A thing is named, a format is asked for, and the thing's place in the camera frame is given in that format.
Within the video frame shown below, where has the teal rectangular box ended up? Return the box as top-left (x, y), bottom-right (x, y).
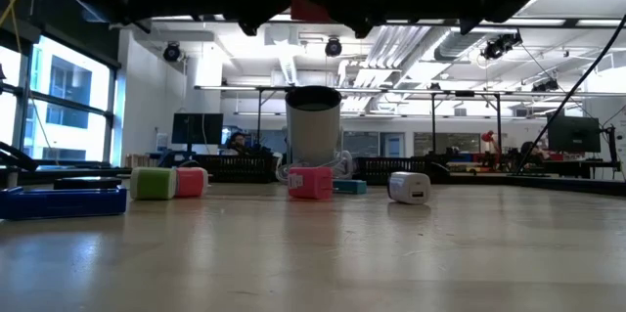
top-left (332, 178), bottom-right (368, 195)

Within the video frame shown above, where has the pink charger white print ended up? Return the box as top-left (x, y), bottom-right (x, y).
top-left (287, 165), bottom-right (335, 201)

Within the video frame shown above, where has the coral white charger cube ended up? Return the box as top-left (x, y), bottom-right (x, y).
top-left (173, 166), bottom-right (210, 200)

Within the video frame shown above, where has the green white charger cube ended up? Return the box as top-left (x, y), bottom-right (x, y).
top-left (129, 166), bottom-right (177, 201)

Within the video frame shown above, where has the black device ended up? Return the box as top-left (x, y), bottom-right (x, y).
top-left (53, 176), bottom-right (123, 191)

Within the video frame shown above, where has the blue rectangular device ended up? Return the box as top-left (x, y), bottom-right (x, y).
top-left (0, 185), bottom-right (128, 221)

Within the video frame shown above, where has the white cylindrical cup black rim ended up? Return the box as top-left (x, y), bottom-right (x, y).
top-left (285, 85), bottom-right (342, 167)

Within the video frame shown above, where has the black computer monitor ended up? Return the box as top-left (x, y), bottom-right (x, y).
top-left (547, 114), bottom-right (603, 155)
top-left (171, 112), bottom-right (225, 155)

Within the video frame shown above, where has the person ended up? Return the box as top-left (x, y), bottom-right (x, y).
top-left (225, 130), bottom-right (260, 156)

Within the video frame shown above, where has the black mesh basket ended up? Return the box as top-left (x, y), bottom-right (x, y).
top-left (195, 154), bottom-right (279, 185)
top-left (354, 156), bottom-right (436, 186)

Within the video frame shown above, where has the long ceiling light bar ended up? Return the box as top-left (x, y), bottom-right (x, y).
top-left (146, 12), bottom-right (626, 29)

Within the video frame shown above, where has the red background robot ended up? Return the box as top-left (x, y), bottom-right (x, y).
top-left (481, 129), bottom-right (496, 156)

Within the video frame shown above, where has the large window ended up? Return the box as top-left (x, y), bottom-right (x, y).
top-left (0, 32), bottom-right (118, 166)

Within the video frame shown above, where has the black ceiling camera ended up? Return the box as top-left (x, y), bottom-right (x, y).
top-left (324, 36), bottom-right (343, 58)
top-left (162, 41), bottom-right (182, 63)
top-left (480, 31), bottom-right (523, 62)

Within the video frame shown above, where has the background metal frame rig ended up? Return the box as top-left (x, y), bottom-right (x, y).
top-left (194, 84), bottom-right (626, 166)

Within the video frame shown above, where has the white coiled cable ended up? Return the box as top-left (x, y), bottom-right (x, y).
top-left (275, 149), bottom-right (354, 185)

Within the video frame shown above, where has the thin black cable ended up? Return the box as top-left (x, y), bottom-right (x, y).
top-left (515, 13), bottom-right (626, 175)

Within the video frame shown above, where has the yellow cable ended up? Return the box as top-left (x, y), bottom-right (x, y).
top-left (0, 0), bottom-right (36, 54)

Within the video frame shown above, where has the black aluminium table frame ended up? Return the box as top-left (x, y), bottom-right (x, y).
top-left (0, 141), bottom-right (626, 199)

